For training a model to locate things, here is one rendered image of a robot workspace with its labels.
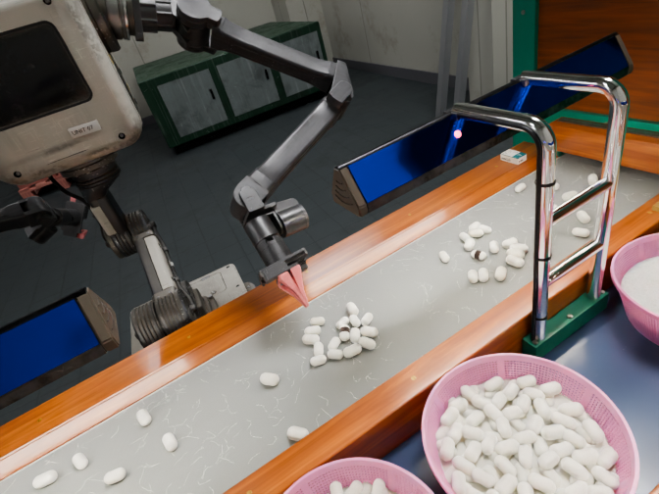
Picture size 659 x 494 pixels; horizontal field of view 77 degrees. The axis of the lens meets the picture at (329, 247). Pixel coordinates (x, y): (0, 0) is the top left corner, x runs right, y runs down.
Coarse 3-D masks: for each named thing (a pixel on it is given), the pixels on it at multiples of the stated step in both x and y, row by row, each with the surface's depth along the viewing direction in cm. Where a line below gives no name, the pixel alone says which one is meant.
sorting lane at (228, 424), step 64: (512, 192) 110; (640, 192) 97; (384, 320) 84; (448, 320) 80; (192, 384) 83; (256, 384) 79; (320, 384) 75; (64, 448) 78; (128, 448) 74; (192, 448) 71; (256, 448) 68
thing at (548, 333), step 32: (608, 96) 59; (512, 128) 57; (544, 128) 53; (608, 128) 61; (544, 160) 55; (608, 160) 63; (544, 192) 57; (608, 192) 66; (544, 224) 60; (608, 224) 69; (544, 256) 63; (576, 256) 70; (544, 288) 67; (544, 320) 71; (576, 320) 76; (544, 352) 75
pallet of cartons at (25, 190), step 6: (54, 174) 469; (60, 174) 469; (42, 180) 468; (48, 180) 473; (60, 180) 470; (66, 180) 474; (72, 180) 494; (18, 186) 462; (24, 186) 464; (30, 186) 471; (36, 186) 465; (42, 186) 467; (66, 186) 475; (24, 192) 463; (30, 192) 465; (36, 192) 485; (24, 198) 465
